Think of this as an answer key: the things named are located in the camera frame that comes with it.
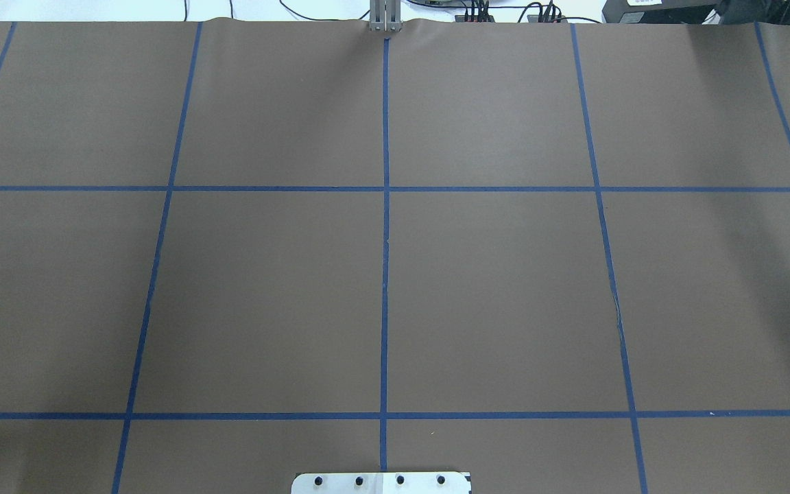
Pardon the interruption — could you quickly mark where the black box with label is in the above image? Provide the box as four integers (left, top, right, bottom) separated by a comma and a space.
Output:
601, 1, 719, 25

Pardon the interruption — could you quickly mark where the aluminium frame post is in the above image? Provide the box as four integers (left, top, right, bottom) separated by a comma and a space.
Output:
368, 0, 403, 32

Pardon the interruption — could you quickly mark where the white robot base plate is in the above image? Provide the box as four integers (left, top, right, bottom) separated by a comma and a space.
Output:
289, 471, 472, 493

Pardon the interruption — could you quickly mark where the circuit board with wires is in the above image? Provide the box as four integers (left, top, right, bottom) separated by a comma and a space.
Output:
455, 0, 494, 24

